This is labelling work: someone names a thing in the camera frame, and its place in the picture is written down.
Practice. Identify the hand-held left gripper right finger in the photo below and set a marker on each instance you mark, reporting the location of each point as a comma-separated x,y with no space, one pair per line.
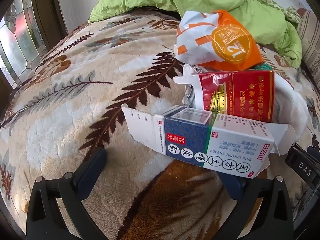
237,188

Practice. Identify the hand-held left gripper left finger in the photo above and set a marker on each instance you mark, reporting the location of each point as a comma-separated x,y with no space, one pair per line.
92,176

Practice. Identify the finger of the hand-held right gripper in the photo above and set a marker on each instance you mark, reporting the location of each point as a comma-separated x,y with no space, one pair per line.
312,151

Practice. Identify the blue white medicine box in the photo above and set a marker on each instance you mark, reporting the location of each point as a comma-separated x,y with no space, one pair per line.
190,135

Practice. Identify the red cigarette pack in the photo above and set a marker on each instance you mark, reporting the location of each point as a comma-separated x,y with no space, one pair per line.
237,92

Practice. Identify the teal tissue pack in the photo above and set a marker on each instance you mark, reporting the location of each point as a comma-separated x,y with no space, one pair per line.
262,67

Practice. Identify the leaf print blanket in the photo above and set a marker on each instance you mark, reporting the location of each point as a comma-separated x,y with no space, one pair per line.
75,117

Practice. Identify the striped beige cushion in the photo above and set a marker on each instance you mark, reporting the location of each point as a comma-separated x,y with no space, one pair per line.
311,37

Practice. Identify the orange white crumpled packet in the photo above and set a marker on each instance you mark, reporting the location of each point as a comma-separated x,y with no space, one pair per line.
232,45

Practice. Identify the stained glass window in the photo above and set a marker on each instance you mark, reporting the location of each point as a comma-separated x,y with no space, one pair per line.
17,37

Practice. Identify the wooden window frame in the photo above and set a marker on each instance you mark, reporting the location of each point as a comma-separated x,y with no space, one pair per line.
47,12

